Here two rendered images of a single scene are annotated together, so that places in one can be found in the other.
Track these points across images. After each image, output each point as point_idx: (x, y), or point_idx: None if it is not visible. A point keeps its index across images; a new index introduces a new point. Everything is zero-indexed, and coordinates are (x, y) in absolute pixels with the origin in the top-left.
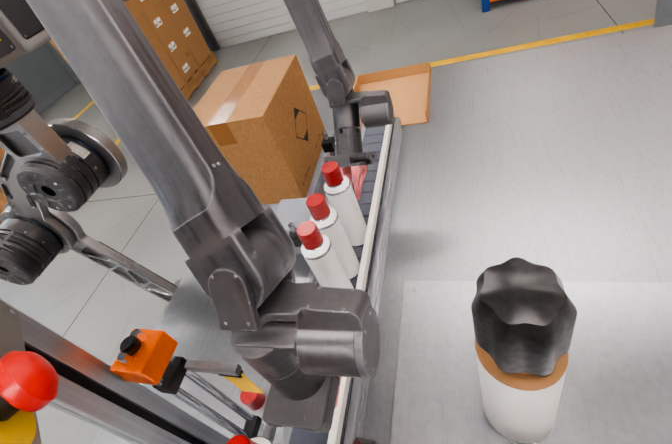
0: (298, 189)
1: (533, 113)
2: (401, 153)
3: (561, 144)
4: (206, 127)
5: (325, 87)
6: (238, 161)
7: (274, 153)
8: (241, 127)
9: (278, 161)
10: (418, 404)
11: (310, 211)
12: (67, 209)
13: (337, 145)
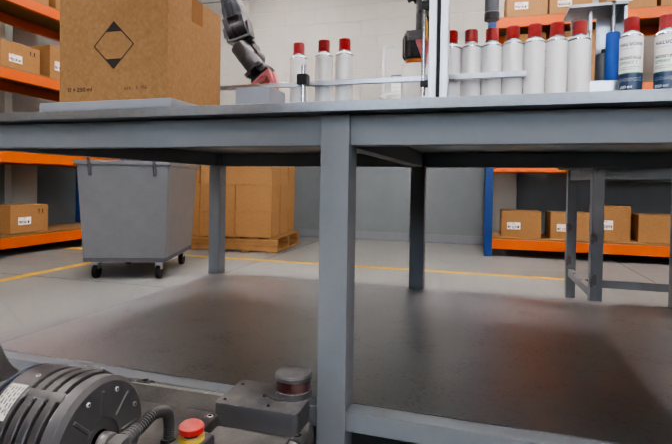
0: (219, 99)
1: None
2: None
3: None
4: None
5: (247, 21)
6: (196, 45)
7: (217, 52)
8: (209, 15)
9: (217, 62)
10: None
11: (327, 44)
12: None
13: (256, 59)
